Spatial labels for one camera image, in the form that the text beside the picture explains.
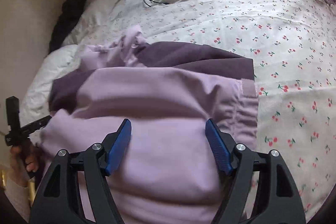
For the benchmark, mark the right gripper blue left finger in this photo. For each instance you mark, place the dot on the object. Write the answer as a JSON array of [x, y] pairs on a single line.
[[115, 145]]

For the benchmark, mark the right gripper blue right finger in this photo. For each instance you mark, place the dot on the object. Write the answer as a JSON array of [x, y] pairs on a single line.
[[222, 146]]

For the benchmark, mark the lilac and purple jacket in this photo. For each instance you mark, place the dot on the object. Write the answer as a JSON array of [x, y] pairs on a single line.
[[168, 90]]

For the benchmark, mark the black clothes pile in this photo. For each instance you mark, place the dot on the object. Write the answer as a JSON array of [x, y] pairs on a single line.
[[71, 13]]

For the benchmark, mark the person's left hand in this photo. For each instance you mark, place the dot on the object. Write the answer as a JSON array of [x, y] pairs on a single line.
[[23, 159]]

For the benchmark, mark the white cherry print duvet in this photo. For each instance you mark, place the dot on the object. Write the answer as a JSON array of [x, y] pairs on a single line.
[[292, 45]]

